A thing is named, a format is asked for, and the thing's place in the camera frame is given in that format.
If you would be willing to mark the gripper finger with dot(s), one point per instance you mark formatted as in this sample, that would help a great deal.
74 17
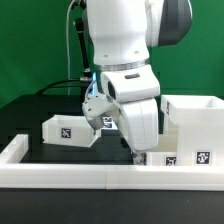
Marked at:
139 158

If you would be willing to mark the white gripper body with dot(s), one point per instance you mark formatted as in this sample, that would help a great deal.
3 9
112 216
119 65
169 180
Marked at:
138 123

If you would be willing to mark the white drawer box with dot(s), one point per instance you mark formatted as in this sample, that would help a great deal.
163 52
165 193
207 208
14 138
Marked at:
69 131
161 158

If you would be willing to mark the white drawer cabinet frame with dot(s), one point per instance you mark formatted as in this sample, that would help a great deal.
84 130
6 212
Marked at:
200 123

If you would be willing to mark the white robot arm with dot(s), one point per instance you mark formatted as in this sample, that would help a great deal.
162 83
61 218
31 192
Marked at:
122 31

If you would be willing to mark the marker tag sheet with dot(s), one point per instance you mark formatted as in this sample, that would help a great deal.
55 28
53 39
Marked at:
108 123

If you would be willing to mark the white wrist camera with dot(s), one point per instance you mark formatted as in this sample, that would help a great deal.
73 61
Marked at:
130 85

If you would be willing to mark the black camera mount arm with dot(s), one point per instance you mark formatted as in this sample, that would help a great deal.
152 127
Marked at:
79 26

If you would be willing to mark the white U-shaped fence frame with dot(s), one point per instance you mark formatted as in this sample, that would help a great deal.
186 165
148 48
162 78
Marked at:
14 173

